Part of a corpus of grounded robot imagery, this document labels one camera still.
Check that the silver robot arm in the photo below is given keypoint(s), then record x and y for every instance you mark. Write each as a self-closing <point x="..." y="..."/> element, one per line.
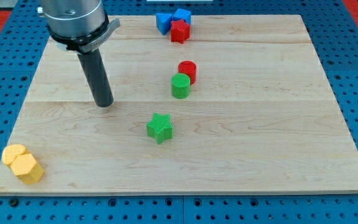
<point x="79" y="25"/>

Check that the green star block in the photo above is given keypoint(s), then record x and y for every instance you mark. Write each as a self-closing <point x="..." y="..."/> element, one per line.
<point x="160" y="127"/>

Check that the red star block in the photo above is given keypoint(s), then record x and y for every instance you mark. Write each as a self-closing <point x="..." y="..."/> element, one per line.
<point x="180" y="31"/>

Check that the green cylinder block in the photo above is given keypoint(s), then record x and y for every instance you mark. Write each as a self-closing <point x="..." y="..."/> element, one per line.
<point x="180" y="85"/>

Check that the red cylinder block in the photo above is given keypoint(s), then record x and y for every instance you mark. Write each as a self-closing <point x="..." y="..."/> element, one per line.
<point x="189" y="68"/>

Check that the light wooden board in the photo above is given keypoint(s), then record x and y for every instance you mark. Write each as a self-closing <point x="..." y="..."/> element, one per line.
<point x="260" y="119"/>

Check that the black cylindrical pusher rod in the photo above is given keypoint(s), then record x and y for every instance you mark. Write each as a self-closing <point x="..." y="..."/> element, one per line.
<point x="94" y="70"/>

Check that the blue triangle block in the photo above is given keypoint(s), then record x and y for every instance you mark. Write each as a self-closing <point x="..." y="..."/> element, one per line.
<point x="163" y="22"/>

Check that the blue cube block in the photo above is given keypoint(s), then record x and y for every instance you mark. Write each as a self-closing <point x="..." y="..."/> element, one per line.
<point x="182" y="14"/>

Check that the yellow hexagon block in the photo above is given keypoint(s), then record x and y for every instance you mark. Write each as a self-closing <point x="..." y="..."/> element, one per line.
<point x="27" y="169"/>

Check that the yellow round block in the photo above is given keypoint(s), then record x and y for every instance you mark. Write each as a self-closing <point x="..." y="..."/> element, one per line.
<point x="11" y="152"/>

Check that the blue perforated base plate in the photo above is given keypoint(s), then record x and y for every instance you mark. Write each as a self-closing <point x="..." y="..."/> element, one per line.
<point x="333" y="28"/>

